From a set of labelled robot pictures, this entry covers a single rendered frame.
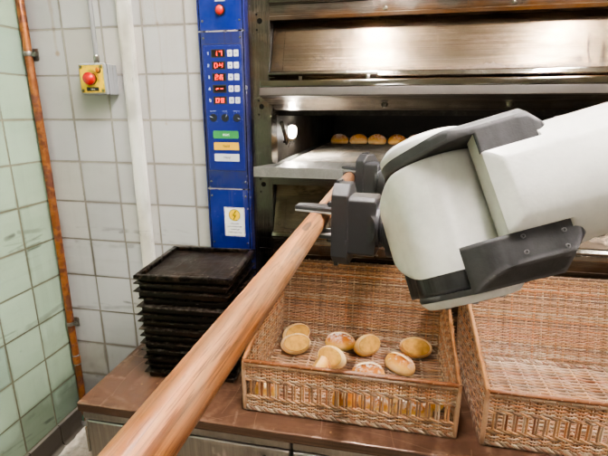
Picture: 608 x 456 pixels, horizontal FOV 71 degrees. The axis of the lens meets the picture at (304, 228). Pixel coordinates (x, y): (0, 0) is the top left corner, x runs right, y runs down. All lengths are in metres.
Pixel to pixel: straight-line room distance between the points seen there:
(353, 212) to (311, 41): 0.95
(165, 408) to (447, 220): 0.22
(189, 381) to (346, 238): 0.40
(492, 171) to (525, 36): 1.20
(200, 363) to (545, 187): 0.23
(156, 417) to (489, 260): 0.22
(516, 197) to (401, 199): 0.08
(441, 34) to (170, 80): 0.89
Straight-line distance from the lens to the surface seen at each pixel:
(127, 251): 1.81
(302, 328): 1.50
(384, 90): 1.28
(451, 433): 1.22
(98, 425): 1.44
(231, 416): 1.25
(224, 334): 0.30
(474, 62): 1.43
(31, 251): 1.90
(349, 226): 0.61
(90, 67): 1.68
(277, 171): 1.18
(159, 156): 1.64
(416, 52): 1.43
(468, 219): 0.32
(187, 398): 0.25
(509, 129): 0.32
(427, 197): 0.33
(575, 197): 0.31
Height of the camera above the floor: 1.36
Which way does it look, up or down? 15 degrees down
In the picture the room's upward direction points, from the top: straight up
